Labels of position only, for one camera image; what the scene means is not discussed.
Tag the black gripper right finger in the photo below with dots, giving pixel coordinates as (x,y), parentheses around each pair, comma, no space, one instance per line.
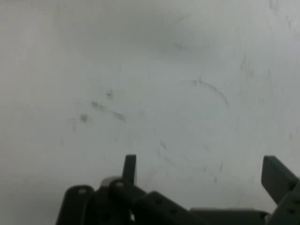
(279,178)

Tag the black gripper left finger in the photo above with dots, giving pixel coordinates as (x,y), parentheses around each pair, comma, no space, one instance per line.
(122,199)

